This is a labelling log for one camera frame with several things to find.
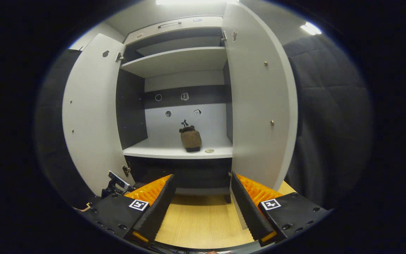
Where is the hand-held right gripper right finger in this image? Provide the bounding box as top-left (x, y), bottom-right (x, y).
top-left (230, 171), bottom-right (332, 247)

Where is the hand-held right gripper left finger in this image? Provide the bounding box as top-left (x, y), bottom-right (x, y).
top-left (83, 174), bottom-right (176, 244)

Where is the white shoe cabinet door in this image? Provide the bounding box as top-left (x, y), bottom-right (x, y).
top-left (221, 3), bottom-right (299, 230)
top-left (62, 34), bottom-right (131, 196)

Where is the brown fuzzy shoe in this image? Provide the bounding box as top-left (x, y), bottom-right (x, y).
top-left (179, 126), bottom-right (202, 152)

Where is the white shoe cabinet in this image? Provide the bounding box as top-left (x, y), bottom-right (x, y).
top-left (117, 16), bottom-right (234, 204)

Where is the ceiling light panel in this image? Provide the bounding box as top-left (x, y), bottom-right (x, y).
top-left (300, 22), bottom-right (322, 36)
top-left (155, 0), bottom-right (239, 6)

